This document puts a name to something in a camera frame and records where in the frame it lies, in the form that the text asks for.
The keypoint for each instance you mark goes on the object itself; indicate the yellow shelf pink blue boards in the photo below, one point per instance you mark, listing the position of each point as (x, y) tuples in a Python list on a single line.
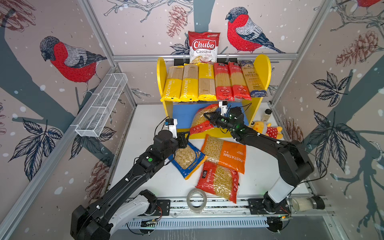
[(185, 112)]

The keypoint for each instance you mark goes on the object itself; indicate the small spice jar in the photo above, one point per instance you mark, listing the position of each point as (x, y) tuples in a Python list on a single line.
[(266, 116)]

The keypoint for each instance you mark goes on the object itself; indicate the clear tape roll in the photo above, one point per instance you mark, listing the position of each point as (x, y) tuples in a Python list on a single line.
[(196, 200)]

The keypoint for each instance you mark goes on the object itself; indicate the blue orange pasta bag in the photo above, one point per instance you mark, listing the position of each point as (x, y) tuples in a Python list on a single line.
[(187, 160)]

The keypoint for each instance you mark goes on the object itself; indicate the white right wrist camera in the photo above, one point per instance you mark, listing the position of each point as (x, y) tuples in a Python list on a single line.
[(223, 105)]

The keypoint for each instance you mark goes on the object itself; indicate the red spaghetti bag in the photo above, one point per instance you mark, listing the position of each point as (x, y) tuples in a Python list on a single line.
[(239, 85), (224, 91)]

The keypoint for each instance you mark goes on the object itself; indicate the glass jar black lid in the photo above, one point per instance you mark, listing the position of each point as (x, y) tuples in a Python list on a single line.
[(306, 204)]

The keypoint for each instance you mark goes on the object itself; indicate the red macaroni bag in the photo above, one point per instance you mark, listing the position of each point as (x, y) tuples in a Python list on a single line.
[(200, 123), (219, 181)]

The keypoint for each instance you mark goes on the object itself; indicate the white wire mesh basket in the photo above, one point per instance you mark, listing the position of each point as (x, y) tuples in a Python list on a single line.
[(96, 117)]

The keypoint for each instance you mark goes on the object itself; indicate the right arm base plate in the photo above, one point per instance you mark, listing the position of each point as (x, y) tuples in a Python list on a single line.
[(258, 207)]

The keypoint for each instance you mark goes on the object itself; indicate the red Chuba cassava chips bag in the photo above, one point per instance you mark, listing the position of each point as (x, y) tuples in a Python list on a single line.
[(203, 47)]

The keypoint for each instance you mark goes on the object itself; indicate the orange Pastatime pasta bag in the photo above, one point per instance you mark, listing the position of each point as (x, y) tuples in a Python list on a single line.
[(226, 154)]

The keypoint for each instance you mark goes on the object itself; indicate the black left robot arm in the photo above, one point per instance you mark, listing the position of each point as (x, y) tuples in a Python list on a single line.
[(102, 218)]

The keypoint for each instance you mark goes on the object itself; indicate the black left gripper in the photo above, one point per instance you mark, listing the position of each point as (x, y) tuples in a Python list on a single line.
[(183, 141)]

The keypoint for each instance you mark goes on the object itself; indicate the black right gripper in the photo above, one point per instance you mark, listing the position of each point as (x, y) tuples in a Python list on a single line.
[(215, 121)]

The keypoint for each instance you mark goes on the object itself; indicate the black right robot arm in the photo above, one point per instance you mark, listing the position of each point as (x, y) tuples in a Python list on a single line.
[(293, 161)]

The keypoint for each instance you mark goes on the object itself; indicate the yellow plush toy red dress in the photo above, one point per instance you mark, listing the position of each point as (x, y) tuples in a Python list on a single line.
[(267, 130)]

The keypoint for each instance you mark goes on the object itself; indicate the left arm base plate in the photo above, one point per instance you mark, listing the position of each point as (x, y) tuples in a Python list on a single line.
[(162, 208)]

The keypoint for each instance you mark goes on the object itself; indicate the yellow Pastatime spaghetti bag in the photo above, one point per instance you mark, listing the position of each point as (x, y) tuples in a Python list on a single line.
[(173, 84), (190, 87)]

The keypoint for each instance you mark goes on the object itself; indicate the dark blue spaghetti bag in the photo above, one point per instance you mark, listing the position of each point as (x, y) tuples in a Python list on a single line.
[(252, 79)]

